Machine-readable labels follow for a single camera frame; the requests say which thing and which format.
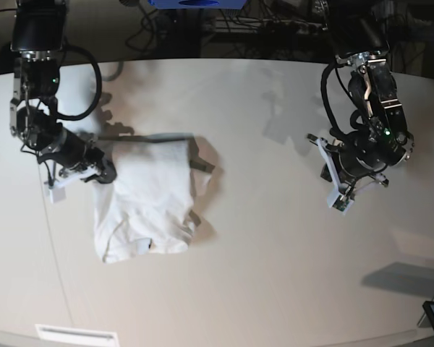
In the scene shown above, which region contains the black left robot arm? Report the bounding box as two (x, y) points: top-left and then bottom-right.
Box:
(315, 1), (414, 185)

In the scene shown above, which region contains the white T-shirt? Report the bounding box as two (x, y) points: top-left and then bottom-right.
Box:
(93, 135), (214, 264)

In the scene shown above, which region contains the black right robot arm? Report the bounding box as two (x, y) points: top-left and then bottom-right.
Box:
(9, 1), (116, 188)

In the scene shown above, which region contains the white label strip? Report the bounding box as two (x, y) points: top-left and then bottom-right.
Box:
(35, 324), (120, 346)

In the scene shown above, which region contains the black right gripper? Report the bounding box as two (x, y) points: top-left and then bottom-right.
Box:
(35, 128), (116, 184)

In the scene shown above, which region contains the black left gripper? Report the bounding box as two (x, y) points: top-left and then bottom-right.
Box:
(320, 132), (391, 184)

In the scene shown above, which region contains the black power strip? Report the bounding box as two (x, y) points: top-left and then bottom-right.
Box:
(211, 18), (323, 35)

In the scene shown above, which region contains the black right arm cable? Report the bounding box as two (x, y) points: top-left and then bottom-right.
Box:
(20, 43), (103, 189)

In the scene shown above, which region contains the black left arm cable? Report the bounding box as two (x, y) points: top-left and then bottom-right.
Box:
(320, 63), (348, 140)

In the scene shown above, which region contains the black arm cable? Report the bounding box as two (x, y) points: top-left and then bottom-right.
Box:
(20, 43), (103, 189)
(320, 63), (348, 140)

